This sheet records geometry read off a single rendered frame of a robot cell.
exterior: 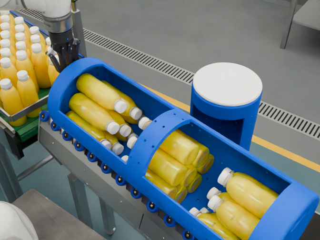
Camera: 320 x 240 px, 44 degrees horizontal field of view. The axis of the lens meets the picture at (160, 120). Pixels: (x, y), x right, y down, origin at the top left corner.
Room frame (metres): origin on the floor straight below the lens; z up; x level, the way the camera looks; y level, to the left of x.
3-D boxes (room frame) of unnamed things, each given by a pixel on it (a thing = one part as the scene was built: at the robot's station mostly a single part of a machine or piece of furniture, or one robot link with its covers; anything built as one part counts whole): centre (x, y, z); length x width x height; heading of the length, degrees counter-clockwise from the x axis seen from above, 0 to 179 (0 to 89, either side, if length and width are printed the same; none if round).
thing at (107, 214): (1.22, 0.28, 0.31); 0.06 x 0.06 x 0.63; 46
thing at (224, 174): (0.68, -0.18, 1.16); 0.04 x 0.02 x 0.04; 136
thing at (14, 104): (1.18, 0.58, 0.99); 0.07 x 0.07 x 0.19
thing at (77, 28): (1.74, 0.41, 0.55); 0.04 x 0.04 x 1.10; 46
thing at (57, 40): (1.13, 0.32, 1.32); 0.08 x 0.07 x 0.09; 136
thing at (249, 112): (1.27, -0.27, 0.59); 0.28 x 0.28 x 0.88
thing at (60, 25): (1.13, 0.32, 1.39); 0.09 x 0.09 x 0.06
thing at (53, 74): (1.34, 0.43, 0.99); 0.07 x 0.07 x 0.19
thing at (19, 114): (1.27, 0.44, 0.96); 0.40 x 0.01 x 0.03; 136
